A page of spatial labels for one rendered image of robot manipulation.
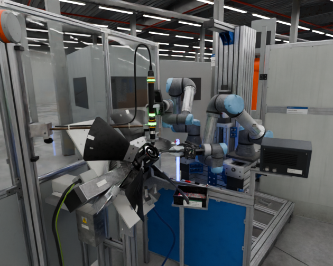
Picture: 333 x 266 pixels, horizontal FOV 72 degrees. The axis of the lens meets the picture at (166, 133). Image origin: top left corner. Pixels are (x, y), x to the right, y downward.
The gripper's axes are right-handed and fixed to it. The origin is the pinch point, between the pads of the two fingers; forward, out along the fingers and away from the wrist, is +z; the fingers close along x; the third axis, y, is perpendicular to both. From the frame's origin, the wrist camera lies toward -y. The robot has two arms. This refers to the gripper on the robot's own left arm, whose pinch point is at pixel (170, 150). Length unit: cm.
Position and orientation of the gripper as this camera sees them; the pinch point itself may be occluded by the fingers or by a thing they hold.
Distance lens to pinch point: 144.7
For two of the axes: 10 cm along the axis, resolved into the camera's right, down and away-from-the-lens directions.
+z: -9.9, 0.5, -1.4
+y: 1.5, 3.1, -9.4
